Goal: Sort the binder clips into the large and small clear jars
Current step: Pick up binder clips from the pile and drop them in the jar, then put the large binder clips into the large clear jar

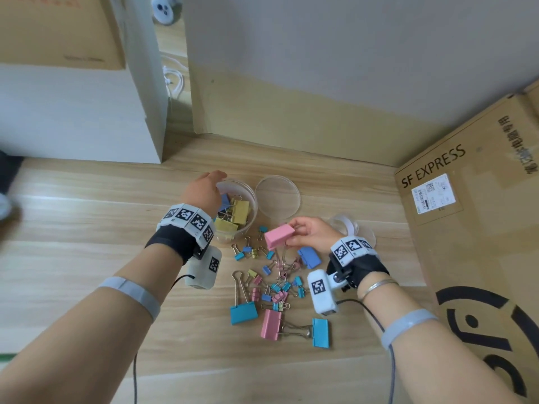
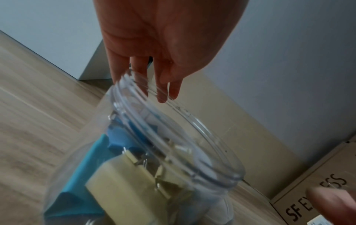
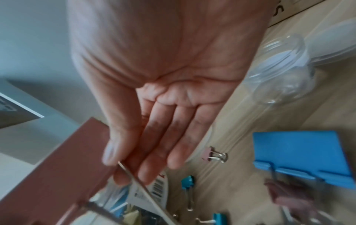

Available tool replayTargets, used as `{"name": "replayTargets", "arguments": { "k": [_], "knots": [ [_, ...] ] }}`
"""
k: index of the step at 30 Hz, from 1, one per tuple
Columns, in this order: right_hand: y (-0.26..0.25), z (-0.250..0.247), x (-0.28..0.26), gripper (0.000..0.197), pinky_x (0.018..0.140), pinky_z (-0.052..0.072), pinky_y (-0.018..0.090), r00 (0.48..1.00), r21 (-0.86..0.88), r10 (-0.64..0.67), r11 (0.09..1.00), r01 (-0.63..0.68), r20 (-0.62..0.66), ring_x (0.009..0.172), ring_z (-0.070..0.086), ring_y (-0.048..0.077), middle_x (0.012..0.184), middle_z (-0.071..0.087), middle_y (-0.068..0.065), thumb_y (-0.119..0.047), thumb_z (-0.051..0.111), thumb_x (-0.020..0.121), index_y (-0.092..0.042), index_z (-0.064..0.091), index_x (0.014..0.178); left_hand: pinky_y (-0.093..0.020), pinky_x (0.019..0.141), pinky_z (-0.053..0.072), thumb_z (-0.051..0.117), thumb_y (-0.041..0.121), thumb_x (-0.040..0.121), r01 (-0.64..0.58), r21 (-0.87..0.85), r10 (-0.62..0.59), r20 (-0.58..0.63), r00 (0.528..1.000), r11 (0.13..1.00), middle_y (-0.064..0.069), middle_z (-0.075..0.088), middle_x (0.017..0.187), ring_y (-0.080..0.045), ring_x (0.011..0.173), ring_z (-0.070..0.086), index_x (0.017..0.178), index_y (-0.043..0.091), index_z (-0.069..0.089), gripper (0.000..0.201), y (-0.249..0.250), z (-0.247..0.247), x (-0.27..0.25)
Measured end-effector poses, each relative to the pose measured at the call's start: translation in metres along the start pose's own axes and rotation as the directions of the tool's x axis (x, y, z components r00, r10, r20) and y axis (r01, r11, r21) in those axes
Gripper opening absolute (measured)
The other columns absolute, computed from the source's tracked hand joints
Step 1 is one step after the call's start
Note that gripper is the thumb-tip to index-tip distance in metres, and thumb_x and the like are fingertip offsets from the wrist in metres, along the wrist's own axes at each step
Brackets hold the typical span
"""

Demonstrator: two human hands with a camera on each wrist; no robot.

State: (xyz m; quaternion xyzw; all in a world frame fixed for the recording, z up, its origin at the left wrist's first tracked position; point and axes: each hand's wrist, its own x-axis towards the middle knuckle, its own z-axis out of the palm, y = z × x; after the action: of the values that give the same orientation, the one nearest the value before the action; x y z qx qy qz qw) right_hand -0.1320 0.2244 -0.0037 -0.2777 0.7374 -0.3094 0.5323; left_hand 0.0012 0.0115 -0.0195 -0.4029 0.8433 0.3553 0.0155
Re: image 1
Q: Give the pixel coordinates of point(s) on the large yellow binder clip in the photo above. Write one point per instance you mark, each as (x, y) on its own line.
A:
(225, 227)
(241, 212)

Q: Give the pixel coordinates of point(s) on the person's right hand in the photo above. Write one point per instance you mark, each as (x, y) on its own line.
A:
(320, 235)

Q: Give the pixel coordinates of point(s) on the green smartphone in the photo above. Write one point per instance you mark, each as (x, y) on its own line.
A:
(6, 355)

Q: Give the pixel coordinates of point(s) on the small clear round lid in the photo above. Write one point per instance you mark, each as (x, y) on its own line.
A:
(367, 236)

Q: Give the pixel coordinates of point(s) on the person's right forearm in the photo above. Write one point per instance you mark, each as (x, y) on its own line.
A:
(442, 370)

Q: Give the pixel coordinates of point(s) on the large clear round lid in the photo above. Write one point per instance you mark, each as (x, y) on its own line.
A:
(278, 199)

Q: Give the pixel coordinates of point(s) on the white cardboard box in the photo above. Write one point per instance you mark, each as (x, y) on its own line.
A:
(76, 113)

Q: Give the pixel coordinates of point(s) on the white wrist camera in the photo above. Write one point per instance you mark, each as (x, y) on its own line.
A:
(322, 294)
(204, 269)

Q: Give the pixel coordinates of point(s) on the white game controller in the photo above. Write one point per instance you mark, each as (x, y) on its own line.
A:
(4, 206)
(163, 8)

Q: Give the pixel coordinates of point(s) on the grey and tan partition board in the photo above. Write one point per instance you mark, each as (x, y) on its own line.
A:
(337, 50)

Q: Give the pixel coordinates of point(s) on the grey forearm band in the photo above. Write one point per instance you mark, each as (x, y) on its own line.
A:
(408, 328)
(130, 296)

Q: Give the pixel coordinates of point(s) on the large clear plastic jar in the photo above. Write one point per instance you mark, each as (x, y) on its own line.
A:
(250, 193)

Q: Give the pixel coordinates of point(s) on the brown shipping box black logo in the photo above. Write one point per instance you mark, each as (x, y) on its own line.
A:
(476, 248)

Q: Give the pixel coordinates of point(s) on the person's left forearm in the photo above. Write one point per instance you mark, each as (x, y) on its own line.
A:
(76, 349)

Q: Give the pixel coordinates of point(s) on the large blue binder clip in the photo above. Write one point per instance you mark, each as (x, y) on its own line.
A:
(224, 202)

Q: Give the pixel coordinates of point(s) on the small clear plastic jar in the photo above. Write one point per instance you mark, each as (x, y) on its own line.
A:
(345, 225)

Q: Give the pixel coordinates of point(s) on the marker tag wristband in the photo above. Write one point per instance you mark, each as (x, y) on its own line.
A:
(185, 216)
(351, 248)

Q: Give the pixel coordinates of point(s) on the large pink binder clip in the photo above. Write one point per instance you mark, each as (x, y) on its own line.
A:
(278, 236)

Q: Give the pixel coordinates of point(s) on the pile of colourful binder clips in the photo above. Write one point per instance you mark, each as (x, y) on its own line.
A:
(244, 313)

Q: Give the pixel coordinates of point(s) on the person's left hand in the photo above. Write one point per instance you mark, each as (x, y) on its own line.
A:
(202, 191)

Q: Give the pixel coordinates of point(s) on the brown box red dashed print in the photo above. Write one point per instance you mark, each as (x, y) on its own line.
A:
(54, 33)

